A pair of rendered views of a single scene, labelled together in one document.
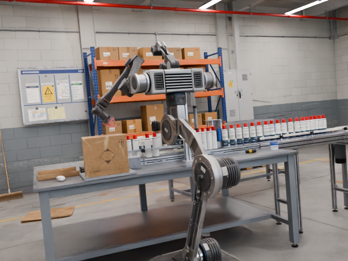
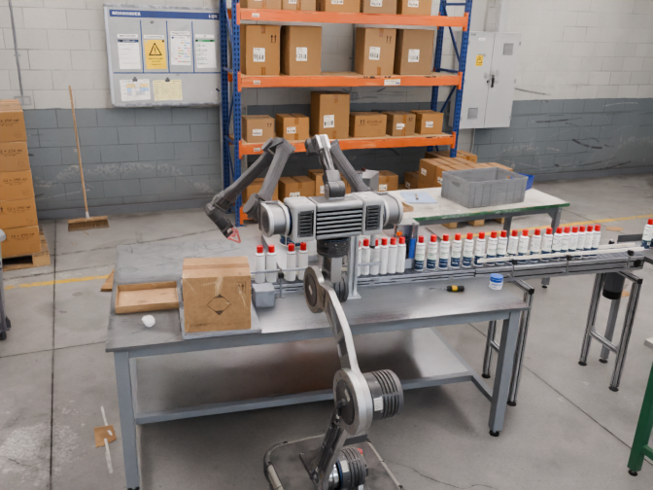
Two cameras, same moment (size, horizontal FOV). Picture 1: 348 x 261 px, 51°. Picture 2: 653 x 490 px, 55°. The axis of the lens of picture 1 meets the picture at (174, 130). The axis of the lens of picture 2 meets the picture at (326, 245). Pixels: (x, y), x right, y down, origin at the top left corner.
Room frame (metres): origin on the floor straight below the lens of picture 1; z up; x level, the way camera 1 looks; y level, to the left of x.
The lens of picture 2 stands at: (0.03, -0.20, 2.21)
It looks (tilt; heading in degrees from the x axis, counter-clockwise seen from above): 20 degrees down; 5
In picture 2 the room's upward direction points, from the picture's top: 2 degrees clockwise
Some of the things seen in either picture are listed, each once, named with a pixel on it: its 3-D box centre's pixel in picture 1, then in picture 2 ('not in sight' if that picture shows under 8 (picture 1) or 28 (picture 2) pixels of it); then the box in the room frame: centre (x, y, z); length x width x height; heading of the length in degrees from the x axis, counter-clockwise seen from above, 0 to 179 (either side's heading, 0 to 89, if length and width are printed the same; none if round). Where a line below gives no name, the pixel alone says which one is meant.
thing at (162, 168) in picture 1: (156, 160); (304, 274); (3.30, 0.18, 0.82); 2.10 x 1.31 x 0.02; 111
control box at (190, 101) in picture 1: (187, 95); (364, 192); (3.12, -0.14, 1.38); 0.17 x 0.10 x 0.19; 166
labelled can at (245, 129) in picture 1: (246, 133); (456, 250); (3.42, -0.67, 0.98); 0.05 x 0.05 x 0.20
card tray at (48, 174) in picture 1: (57, 173); (147, 297); (2.81, 0.93, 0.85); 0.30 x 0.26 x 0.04; 111
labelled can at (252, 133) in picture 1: (252, 133); (467, 250); (3.44, -0.74, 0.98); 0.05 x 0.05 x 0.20
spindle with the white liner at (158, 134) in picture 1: (156, 136); (310, 234); (3.40, 0.17, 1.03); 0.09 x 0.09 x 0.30
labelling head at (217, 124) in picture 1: (213, 133); (403, 243); (3.40, -0.37, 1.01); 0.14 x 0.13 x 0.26; 111
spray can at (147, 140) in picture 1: (147, 145); (291, 262); (3.08, 0.23, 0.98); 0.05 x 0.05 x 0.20
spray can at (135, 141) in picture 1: (135, 146); (271, 263); (3.04, 0.33, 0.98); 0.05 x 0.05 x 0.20
